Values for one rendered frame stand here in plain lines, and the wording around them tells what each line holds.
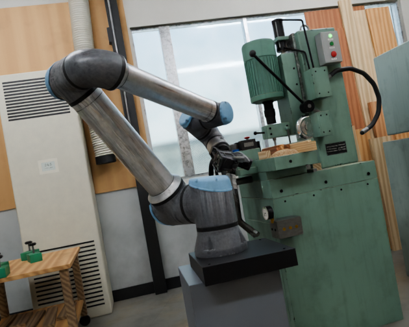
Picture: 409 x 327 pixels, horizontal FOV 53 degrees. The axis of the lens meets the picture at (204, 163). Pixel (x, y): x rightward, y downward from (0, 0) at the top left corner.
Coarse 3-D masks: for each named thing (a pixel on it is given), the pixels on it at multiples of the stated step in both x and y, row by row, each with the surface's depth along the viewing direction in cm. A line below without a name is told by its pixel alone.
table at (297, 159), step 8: (304, 152) 183; (312, 152) 184; (256, 160) 199; (264, 160) 189; (272, 160) 181; (280, 160) 180; (288, 160) 181; (296, 160) 182; (304, 160) 183; (312, 160) 184; (256, 168) 199; (264, 168) 191; (272, 168) 182; (280, 168) 180; (288, 168) 181
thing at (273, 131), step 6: (264, 126) 211; (270, 126) 210; (276, 126) 211; (282, 126) 212; (288, 126) 213; (270, 132) 210; (276, 132) 211; (282, 132) 211; (264, 138) 214; (270, 138) 212; (276, 138) 214
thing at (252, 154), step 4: (256, 148) 202; (244, 152) 200; (248, 152) 201; (252, 152) 201; (256, 152) 202; (248, 156) 201; (252, 156) 201; (256, 156) 202; (252, 164) 201; (240, 168) 199
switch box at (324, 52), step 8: (320, 32) 205; (328, 32) 206; (336, 32) 207; (320, 40) 206; (328, 40) 206; (336, 40) 207; (320, 48) 207; (328, 48) 206; (336, 48) 207; (320, 56) 209; (328, 56) 205; (336, 56) 206; (320, 64) 210; (328, 64) 209
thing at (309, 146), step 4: (300, 144) 186; (304, 144) 182; (308, 144) 179; (312, 144) 176; (292, 148) 194; (296, 148) 190; (300, 148) 187; (304, 148) 183; (308, 148) 180; (312, 148) 176; (316, 148) 177
